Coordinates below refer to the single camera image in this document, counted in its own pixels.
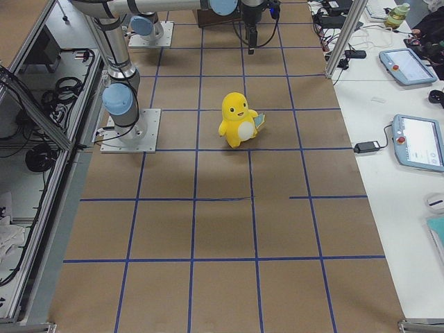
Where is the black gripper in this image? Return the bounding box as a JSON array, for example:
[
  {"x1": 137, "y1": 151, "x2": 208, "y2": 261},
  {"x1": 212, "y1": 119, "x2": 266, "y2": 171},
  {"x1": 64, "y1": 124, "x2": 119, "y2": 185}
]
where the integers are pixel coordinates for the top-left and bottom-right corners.
[{"x1": 241, "y1": 0, "x2": 281, "y2": 55}]

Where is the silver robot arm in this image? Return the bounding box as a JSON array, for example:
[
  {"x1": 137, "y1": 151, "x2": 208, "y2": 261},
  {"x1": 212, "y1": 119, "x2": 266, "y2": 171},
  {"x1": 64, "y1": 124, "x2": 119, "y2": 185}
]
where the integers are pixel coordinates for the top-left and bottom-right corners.
[
  {"x1": 72, "y1": 0, "x2": 238, "y2": 81},
  {"x1": 129, "y1": 1, "x2": 281, "y2": 55}
]

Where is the yellow plush dinosaur toy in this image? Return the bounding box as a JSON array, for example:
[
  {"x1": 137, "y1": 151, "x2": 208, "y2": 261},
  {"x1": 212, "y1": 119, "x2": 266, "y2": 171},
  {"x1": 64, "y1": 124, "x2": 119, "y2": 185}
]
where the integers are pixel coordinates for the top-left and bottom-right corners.
[{"x1": 218, "y1": 92, "x2": 265, "y2": 148}]

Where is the green drink bottle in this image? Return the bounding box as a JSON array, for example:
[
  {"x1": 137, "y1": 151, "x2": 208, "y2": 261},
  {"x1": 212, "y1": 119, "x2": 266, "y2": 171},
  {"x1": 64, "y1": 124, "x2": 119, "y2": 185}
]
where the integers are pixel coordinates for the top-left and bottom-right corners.
[{"x1": 384, "y1": 3, "x2": 410, "y2": 30}]

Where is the upper teach pendant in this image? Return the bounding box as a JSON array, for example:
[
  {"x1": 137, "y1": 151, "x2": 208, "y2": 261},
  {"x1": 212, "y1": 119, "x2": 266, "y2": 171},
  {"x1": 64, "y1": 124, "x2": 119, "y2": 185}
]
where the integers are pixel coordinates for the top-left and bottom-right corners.
[{"x1": 379, "y1": 48, "x2": 438, "y2": 85}]

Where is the teach pendant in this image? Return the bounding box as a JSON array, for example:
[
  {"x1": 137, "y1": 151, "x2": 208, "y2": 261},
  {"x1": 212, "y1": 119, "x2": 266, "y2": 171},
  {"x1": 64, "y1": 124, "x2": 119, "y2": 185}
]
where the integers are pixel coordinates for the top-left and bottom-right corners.
[
  {"x1": 391, "y1": 114, "x2": 443, "y2": 173},
  {"x1": 379, "y1": 48, "x2": 438, "y2": 85}
]

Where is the black power adapter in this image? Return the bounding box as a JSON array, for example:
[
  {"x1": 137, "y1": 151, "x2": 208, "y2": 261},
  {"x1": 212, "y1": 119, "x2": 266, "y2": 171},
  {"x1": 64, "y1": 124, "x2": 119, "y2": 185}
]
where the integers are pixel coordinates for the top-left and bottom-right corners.
[{"x1": 353, "y1": 141, "x2": 381, "y2": 154}]

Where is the lower teach pendant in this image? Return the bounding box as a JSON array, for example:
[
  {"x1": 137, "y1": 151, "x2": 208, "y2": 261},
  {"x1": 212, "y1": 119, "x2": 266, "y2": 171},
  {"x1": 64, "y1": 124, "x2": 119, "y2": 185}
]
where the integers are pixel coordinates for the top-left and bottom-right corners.
[{"x1": 391, "y1": 114, "x2": 443, "y2": 173}]

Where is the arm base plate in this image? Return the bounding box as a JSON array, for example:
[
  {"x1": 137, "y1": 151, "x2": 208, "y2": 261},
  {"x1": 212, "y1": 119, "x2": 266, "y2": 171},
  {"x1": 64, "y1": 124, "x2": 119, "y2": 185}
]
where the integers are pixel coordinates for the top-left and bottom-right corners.
[
  {"x1": 128, "y1": 20, "x2": 174, "y2": 49},
  {"x1": 100, "y1": 108, "x2": 161, "y2": 153}
]

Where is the aluminium frame post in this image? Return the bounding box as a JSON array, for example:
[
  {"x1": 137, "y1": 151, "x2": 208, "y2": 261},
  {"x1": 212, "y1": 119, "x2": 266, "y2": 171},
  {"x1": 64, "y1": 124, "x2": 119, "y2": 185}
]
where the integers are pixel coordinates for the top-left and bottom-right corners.
[{"x1": 325, "y1": 0, "x2": 368, "y2": 78}]

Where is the aluminium side frame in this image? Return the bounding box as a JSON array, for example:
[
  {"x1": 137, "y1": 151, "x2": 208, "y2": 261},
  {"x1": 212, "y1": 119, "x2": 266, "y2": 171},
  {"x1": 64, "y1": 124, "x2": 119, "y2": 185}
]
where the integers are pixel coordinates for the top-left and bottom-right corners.
[{"x1": 1, "y1": 1, "x2": 103, "y2": 330}]

